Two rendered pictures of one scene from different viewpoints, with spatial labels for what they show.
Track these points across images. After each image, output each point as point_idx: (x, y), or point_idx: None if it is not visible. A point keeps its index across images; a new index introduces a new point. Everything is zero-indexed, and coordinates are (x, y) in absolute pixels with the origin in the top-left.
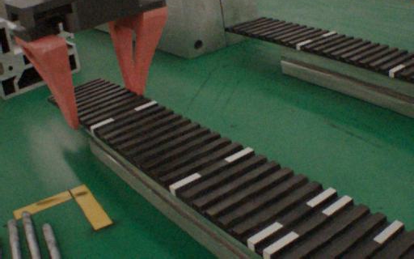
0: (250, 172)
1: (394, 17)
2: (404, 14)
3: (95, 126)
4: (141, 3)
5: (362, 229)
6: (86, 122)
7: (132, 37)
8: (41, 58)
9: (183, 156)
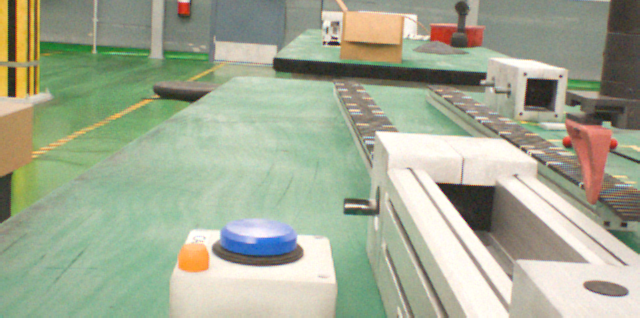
0: (556, 160)
1: (168, 212)
2: (146, 210)
3: (629, 185)
4: (585, 113)
5: (534, 148)
6: (636, 188)
7: (588, 156)
8: None
9: (580, 168)
